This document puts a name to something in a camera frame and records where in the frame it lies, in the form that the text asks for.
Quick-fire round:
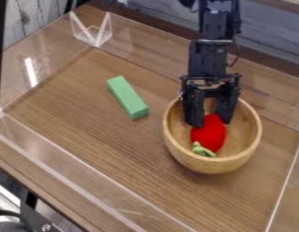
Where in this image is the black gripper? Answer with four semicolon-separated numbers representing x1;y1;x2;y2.
179;39;242;128

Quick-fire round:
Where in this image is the red plush strawberry toy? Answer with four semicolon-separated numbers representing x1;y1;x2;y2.
191;114;227;158

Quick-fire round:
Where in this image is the wooden bowl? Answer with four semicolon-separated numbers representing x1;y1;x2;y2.
163;99;263;175

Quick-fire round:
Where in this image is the green rectangular block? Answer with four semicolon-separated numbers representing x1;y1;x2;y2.
107;75;150;120

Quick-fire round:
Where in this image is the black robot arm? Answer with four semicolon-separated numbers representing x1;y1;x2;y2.
179;0;242;128

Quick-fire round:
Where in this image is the black cable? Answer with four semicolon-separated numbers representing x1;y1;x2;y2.
226;40;240;69

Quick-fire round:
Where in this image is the clear acrylic enclosure wall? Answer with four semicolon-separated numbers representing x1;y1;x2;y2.
0;5;299;232

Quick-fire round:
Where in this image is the clear acrylic corner bracket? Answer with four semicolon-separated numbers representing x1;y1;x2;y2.
70;12;112;47

